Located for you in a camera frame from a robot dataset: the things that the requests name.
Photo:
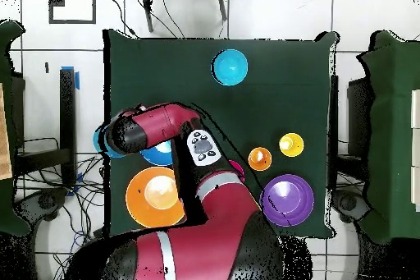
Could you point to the large blue bowl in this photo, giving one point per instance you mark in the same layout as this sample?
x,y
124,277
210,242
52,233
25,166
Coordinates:
x,y
157,156

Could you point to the small ribbed teal bowl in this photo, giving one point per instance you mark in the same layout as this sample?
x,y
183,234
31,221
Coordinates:
x,y
229,67

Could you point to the shallow blue bowl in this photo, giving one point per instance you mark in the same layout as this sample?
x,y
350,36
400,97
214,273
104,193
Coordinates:
x,y
98,142

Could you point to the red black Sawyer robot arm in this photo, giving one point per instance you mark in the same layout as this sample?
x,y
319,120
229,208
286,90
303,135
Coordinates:
x,y
210,244

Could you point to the white boxes stack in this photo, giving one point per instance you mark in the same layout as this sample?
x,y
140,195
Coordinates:
x,y
416,148

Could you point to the pink red bowl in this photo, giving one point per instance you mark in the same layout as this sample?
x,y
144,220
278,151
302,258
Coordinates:
x,y
239,168

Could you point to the orange cup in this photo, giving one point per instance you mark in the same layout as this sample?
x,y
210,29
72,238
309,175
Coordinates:
x,y
260,159

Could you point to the dark green tablecloth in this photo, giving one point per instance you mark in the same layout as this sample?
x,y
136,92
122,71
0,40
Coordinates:
x,y
279,96

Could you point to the yellow cup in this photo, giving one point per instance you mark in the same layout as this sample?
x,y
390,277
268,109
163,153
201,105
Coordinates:
x,y
292,144

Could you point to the large yellow bowl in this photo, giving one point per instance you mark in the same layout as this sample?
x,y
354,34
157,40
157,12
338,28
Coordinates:
x,y
137,201

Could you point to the purple bowl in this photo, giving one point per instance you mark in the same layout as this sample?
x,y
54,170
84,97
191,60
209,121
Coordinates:
x,y
288,199

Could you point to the black stand bar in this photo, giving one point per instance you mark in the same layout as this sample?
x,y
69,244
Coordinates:
x,y
68,112

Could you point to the black equipment stand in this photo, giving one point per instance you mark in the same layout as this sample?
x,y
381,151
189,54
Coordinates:
x,y
359,119

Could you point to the dark grey chair with knob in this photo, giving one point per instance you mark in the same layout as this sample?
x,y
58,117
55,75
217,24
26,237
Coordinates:
x,y
47,201

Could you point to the green cloth side table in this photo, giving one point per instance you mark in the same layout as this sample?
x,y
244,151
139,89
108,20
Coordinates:
x,y
393,129
6,211

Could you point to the tan brown sheet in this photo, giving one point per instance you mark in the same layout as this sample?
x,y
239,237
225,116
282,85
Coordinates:
x,y
5,142

